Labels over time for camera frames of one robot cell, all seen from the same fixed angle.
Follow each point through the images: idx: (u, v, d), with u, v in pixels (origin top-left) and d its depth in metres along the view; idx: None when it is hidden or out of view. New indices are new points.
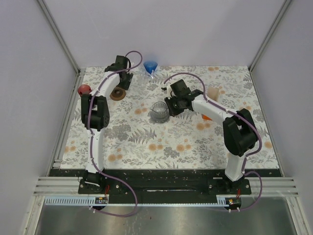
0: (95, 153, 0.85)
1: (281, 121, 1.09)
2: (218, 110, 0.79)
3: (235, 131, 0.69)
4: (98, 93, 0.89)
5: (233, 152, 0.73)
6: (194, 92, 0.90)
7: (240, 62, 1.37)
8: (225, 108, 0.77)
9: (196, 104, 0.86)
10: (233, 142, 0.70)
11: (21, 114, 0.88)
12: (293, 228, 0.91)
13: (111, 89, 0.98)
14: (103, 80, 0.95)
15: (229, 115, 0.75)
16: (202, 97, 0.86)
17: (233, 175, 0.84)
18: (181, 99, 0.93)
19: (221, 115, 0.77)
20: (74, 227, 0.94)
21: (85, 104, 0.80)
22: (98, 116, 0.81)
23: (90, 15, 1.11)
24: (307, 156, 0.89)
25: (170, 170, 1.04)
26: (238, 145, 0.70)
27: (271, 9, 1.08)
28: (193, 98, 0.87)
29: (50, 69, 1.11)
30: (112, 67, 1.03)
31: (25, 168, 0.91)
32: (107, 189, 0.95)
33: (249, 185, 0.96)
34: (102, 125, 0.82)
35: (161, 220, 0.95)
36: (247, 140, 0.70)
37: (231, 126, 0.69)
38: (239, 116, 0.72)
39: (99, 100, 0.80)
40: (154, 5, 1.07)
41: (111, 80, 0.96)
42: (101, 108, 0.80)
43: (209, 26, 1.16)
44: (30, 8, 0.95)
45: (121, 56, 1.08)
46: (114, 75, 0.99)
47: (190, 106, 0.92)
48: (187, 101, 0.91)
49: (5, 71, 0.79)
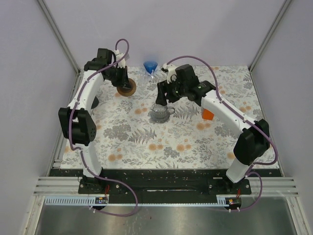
0: (89, 163, 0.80)
1: (281, 121, 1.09)
2: (234, 117, 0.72)
3: (251, 144, 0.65)
4: (78, 105, 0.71)
5: (243, 161, 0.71)
6: (205, 85, 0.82)
7: (240, 62, 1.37)
8: (243, 117, 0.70)
9: (207, 102, 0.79)
10: (245, 152, 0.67)
11: (22, 114, 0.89)
12: (293, 228, 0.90)
13: (95, 95, 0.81)
14: (83, 84, 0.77)
15: (247, 126, 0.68)
16: (216, 95, 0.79)
17: (235, 177, 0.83)
18: (188, 91, 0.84)
19: (238, 124, 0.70)
20: (74, 227, 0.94)
21: (65, 119, 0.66)
22: (81, 131, 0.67)
23: (90, 14, 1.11)
24: (308, 156, 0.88)
25: (170, 170, 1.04)
26: (250, 156, 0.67)
27: (271, 9, 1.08)
28: (204, 94, 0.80)
29: (50, 69, 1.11)
30: (92, 62, 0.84)
31: (25, 168, 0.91)
32: (107, 189, 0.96)
33: (249, 185, 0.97)
34: (88, 139, 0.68)
35: (161, 220, 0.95)
36: (258, 150, 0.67)
37: (248, 139, 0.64)
38: (258, 128, 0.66)
39: (78, 113, 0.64)
40: (154, 5, 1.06)
41: (93, 82, 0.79)
42: (83, 124, 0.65)
43: (209, 26, 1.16)
44: (30, 8, 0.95)
45: (104, 49, 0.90)
46: (96, 76, 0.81)
47: (198, 100, 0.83)
48: (195, 94, 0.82)
49: (5, 71, 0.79)
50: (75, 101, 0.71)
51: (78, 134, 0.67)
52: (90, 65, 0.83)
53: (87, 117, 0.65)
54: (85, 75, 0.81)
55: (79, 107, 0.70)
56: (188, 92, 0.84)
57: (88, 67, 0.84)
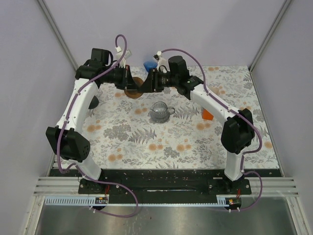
0: (86, 171, 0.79)
1: (281, 121, 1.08)
2: (219, 107, 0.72)
3: (235, 131, 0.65)
4: (67, 123, 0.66)
5: (230, 150, 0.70)
6: (194, 80, 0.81)
7: (240, 63, 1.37)
8: (227, 106, 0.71)
9: (195, 95, 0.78)
10: (231, 141, 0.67)
11: (22, 114, 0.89)
12: (293, 228, 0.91)
13: (88, 108, 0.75)
14: (73, 98, 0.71)
15: (231, 115, 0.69)
16: (203, 87, 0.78)
17: (232, 175, 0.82)
18: (179, 86, 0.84)
19: (222, 113, 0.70)
20: (74, 227, 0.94)
21: (53, 139, 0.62)
22: (71, 151, 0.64)
23: (90, 15, 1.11)
24: (308, 156, 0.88)
25: (170, 170, 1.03)
26: (235, 144, 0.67)
27: (271, 9, 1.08)
28: (192, 88, 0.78)
29: (50, 69, 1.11)
30: (85, 68, 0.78)
31: (25, 168, 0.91)
32: (107, 189, 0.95)
33: (249, 185, 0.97)
34: (80, 157, 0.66)
35: (161, 220, 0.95)
36: (244, 139, 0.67)
37: (232, 126, 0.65)
38: (241, 116, 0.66)
39: (68, 134, 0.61)
40: (154, 5, 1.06)
41: (84, 95, 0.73)
42: (73, 145, 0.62)
43: (209, 27, 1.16)
44: (30, 8, 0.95)
45: (98, 49, 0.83)
46: (88, 87, 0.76)
47: (187, 94, 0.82)
48: (185, 88, 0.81)
49: (6, 72, 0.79)
50: (63, 120, 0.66)
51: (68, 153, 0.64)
52: (81, 70, 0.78)
53: (78, 138, 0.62)
54: (77, 86, 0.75)
55: (69, 126, 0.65)
56: (179, 86, 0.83)
57: (79, 72, 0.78)
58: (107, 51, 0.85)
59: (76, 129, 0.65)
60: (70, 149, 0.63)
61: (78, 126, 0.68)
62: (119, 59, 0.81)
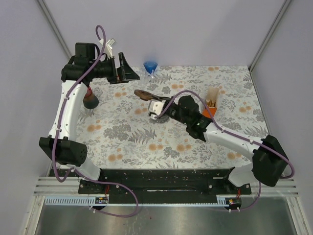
0: (85, 173, 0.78)
1: (281, 122, 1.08)
2: (239, 141, 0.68)
3: (267, 164, 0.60)
4: (60, 131, 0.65)
5: (269, 184, 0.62)
6: (203, 120, 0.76)
7: (240, 62, 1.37)
8: (248, 138, 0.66)
9: (209, 136, 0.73)
10: (267, 175, 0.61)
11: (22, 114, 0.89)
12: (293, 228, 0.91)
13: (80, 109, 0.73)
14: (62, 104, 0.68)
15: (256, 146, 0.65)
16: (215, 125, 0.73)
17: (237, 181, 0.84)
18: (190, 129, 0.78)
19: (246, 147, 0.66)
20: (74, 227, 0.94)
21: (48, 149, 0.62)
22: (68, 157, 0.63)
23: (90, 14, 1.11)
24: (308, 157, 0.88)
25: (170, 170, 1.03)
26: (274, 177, 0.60)
27: (271, 9, 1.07)
28: (205, 129, 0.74)
29: (50, 68, 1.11)
30: (70, 67, 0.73)
31: (25, 168, 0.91)
32: (107, 189, 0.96)
33: (249, 185, 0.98)
34: (78, 162, 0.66)
35: (161, 220, 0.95)
36: (280, 168, 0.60)
37: (262, 160, 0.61)
38: (267, 147, 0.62)
39: (63, 143, 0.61)
40: (154, 5, 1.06)
41: (73, 99, 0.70)
42: (69, 152, 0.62)
43: (209, 27, 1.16)
44: (29, 8, 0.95)
45: (80, 44, 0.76)
46: (77, 89, 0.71)
47: (201, 137, 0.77)
48: (197, 131, 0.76)
49: (5, 72, 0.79)
50: (55, 129, 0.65)
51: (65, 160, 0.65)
52: (66, 70, 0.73)
53: (73, 145, 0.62)
54: (64, 89, 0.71)
55: (62, 135, 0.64)
56: (190, 128, 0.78)
57: (65, 73, 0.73)
58: (93, 44, 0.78)
59: (70, 137, 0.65)
60: (67, 155, 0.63)
61: (72, 131, 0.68)
62: (101, 49, 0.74)
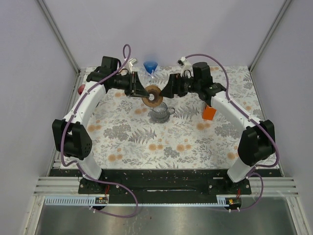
0: (87, 170, 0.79)
1: (281, 121, 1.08)
2: (238, 114, 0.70)
3: (254, 142, 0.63)
4: (74, 117, 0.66)
5: (246, 160, 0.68)
6: (216, 86, 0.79)
7: (240, 63, 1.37)
8: (248, 115, 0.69)
9: (216, 102, 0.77)
10: (247, 151, 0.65)
11: (21, 114, 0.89)
12: (293, 228, 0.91)
13: (95, 108, 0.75)
14: (82, 96, 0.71)
15: (251, 124, 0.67)
16: (225, 95, 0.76)
17: (236, 176, 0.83)
18: (199, 91, 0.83)
19: (242, 121, 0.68)
20: (74, 227, 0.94)
21: (58, 133, 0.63)
22: (74, 145, 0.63)
23: (90, 14, 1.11)
24: (308, 157, 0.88)
25: (170, 170, 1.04)
26: (253, 156, 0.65)
27: (271, 9, 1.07)
28: (214, 94, 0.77)
29: (50, 68, 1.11)
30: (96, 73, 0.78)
31: (25, 168, 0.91)
32: (107, 189, 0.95)
33: (249, 185, 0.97)
34: (81, 154, 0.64)
35: (161, 220, 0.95)
36: (262, 152, 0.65)
37: (250, 136, 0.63)
38: (261, 128, 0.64)
39: (73, 128, 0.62)
40: (154, 6, 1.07)
41: (93, 95, 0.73)
42: (77, 139, 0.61)
43: (209, 27, 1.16)
44: (30, 9, 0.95)
45: (108, 57, 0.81)
46: (97, 88, 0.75)
47: (208, 100, 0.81)
48: (205, 94, 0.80)
49: (5, 72, 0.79)
50: (71, 114, 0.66)
51: (70, 149, 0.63)
52: (92, 74, 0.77)
53: (82, 132, 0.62)
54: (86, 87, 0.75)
55: (75, 120, 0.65)
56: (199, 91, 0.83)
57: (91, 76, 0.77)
58: (117, 59, 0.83)
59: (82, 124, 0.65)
60: (73, 146, 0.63)
61: (84, 122, 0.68)
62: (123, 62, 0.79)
